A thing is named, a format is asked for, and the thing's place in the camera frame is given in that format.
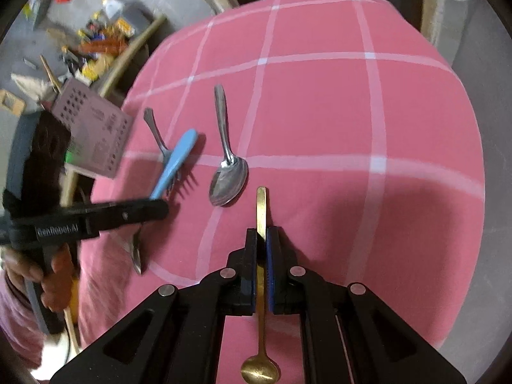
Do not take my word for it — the pink checked blanket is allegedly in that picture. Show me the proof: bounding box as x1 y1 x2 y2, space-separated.
77 0 485 384

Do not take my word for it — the silver fork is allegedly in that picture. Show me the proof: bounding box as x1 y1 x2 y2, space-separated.
143 107 198 199

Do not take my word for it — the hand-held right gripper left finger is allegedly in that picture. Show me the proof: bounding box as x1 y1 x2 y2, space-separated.
50 228 258 384

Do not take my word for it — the person's left forearm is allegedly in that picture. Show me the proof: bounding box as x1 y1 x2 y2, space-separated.
0 274 51 369

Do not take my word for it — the silver spoon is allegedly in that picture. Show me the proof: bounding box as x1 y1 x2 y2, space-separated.
210 84 249 208

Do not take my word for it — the gold spoon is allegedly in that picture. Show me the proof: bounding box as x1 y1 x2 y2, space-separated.
240 186 280 384

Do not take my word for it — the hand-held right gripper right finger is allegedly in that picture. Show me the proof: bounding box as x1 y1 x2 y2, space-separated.
266 226 467 384

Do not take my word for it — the person's left hand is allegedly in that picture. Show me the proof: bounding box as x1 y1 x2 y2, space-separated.
3 243 76 313

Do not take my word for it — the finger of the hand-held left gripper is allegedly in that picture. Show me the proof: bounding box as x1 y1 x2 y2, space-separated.
82 199 169 233

